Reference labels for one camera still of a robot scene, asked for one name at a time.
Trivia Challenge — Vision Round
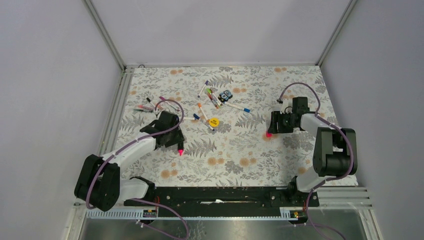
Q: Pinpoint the orange tip white pen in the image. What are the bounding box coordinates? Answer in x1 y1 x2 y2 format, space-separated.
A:
197 102 209 122

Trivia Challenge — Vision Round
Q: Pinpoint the blue cap thin pen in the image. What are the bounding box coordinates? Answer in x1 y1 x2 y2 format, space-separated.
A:
193 113 215 132

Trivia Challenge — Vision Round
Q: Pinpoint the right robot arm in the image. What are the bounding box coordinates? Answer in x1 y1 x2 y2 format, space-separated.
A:
266 97 358 206

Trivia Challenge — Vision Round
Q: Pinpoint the blue whiteboard marker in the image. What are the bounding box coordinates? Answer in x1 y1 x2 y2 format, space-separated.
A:
223 101 250 113

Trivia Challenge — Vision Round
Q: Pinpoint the orange red pen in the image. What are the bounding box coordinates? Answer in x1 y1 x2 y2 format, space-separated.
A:
206 93 220 109

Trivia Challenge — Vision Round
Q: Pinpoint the dark green pen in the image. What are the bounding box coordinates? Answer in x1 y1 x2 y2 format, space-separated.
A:
133 108 154 113

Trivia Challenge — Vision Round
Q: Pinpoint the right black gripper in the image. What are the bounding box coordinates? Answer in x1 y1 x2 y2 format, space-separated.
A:
267 111 297 134

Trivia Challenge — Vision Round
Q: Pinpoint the purple cable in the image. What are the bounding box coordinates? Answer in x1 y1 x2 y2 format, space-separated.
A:
277 82 355 240
85 99 191 240

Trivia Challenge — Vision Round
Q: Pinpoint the pink pen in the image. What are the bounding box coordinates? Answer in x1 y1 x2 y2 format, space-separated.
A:
137 105 154 112

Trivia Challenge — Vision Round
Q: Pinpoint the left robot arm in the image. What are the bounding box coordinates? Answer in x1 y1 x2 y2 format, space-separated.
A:
74 111 185 212

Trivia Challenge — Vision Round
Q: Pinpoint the magenta cap pen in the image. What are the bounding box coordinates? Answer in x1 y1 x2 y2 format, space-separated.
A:
159 96 180 112

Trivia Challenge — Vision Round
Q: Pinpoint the black pink highlighter marker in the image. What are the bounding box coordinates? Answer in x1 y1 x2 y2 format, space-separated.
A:
177 141 184 156

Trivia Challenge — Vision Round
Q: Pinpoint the floral table mat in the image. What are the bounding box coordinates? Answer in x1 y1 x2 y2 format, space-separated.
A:
115 66 337 187

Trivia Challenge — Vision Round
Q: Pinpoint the purple cap white pen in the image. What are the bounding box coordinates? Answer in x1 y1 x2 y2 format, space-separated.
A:
197 80 209 98

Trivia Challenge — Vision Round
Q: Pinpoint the green cap pen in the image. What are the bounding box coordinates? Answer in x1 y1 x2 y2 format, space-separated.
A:
206 88 223 106

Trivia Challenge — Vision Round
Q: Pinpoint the yellow big blind chip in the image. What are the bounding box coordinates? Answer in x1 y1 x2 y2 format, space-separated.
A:
208 117 220 128

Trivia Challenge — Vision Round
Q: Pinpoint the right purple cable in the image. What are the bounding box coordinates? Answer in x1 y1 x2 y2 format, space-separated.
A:
277 82 355 240

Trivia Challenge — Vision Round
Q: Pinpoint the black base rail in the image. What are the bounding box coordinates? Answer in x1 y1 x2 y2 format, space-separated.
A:
124 186 320 218

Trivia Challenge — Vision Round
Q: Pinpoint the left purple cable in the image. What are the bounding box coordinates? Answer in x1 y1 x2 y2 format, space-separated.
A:
85 99 191 240

